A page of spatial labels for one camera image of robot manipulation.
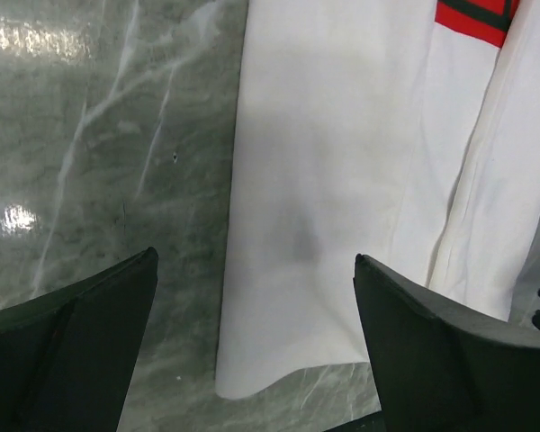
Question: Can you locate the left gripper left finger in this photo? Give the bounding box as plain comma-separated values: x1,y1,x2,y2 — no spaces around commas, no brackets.
0,247,158,432

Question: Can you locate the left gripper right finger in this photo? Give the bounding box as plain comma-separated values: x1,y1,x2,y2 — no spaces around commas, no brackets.
354,255,540,431

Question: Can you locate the white coca-cola t-shirt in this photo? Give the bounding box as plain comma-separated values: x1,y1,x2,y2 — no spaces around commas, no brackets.
215,1,540,400

